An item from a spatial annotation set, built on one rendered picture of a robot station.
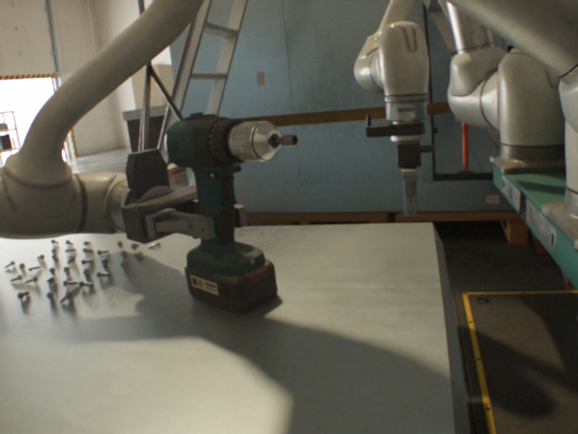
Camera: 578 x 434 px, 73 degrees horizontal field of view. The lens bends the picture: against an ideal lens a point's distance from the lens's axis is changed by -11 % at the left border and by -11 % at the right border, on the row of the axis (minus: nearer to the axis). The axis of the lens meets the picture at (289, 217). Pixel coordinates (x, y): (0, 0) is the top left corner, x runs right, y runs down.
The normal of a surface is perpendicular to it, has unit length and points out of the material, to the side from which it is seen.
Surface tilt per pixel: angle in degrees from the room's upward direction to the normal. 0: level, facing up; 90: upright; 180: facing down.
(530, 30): 128
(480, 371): 0
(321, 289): 0
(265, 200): 90
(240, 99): 90
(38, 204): 110
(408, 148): 90
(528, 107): 88
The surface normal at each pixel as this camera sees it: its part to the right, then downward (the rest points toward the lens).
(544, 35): -0.58, 0.75
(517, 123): -0.82, 0.28
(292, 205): -0.32, 0.29
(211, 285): -0.66, 0.27
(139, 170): 0.75, 0.11
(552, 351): -0.11, -0.96
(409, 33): 0.09, 0.04
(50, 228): 0.57, 0.72
